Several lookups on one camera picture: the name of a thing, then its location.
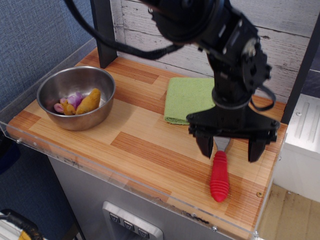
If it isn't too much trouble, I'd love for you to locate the black left frame post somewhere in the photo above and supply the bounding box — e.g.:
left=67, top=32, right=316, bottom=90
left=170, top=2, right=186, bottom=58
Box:
left=90, top=0, right=118, bottom=69

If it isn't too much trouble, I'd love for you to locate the grey cabinet with button panel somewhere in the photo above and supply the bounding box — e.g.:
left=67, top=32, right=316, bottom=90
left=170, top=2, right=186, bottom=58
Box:
left=49, top=157, right=229, bottom=240

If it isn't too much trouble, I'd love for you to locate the purple pink plush toy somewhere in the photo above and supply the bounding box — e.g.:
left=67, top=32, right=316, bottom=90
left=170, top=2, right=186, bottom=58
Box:
left=53, top=92, right=83, bottom=116

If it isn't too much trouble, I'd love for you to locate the green folded cloth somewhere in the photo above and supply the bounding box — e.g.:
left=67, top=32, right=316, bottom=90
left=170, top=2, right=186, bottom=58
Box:
left=164, top=77, right=215, bottom=125

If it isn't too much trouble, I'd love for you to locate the black right frame post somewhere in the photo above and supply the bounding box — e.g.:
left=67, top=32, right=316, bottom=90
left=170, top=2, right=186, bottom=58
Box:
left=281, top=15, right=320, bottom=125

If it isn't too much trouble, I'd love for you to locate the black frame post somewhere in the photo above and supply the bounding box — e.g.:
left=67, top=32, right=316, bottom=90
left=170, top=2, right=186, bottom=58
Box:
left=281, top=15, right=320, bottom=125
left=90, top=0, right=118, bottom=69

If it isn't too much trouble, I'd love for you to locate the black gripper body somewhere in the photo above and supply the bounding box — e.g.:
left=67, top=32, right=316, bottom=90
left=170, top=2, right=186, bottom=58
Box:
left=186, top=105, right=280, bottom=145

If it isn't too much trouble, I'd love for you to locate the white appliance at right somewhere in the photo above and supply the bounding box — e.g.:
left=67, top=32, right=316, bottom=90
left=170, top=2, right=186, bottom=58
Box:
left=273, top=94, right=320, bottom=202

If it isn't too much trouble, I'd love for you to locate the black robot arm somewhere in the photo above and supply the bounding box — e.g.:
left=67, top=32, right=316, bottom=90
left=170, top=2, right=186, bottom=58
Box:
left=145, top=0, right=280, bottom=162

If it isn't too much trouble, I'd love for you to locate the clear acrylic table guard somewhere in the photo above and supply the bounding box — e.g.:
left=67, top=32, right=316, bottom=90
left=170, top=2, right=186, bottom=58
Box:
left=0, top=46, right=287, bottom=240

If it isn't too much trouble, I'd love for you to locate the black yellow object bottom left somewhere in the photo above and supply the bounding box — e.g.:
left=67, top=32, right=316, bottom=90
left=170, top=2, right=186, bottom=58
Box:
left=0, top=209, right=45, bottom=240

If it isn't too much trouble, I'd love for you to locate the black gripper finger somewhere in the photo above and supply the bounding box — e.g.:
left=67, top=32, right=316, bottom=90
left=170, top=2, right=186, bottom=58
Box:
left=248, top=139, right=266, bottom=163
left=195, top=135, right=214, bottom=159

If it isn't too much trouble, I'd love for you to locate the yellow plush toy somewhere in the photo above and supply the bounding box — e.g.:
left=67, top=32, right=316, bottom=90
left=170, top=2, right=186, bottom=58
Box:
left=75, top=88, right=101, bottom=115

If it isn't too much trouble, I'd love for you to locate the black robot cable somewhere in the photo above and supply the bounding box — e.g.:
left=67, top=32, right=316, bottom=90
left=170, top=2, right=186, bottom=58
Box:
left=63, top=0, right=183, bottom=61

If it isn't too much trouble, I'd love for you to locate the stainless steel bowl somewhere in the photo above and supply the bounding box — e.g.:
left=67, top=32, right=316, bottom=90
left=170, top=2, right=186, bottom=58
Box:
left=37, top=66, right=116, bottom=131

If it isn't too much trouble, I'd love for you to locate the red handled metal fork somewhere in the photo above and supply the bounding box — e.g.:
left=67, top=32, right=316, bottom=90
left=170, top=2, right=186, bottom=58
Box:
left=209, top=136, right=230, bottom=203

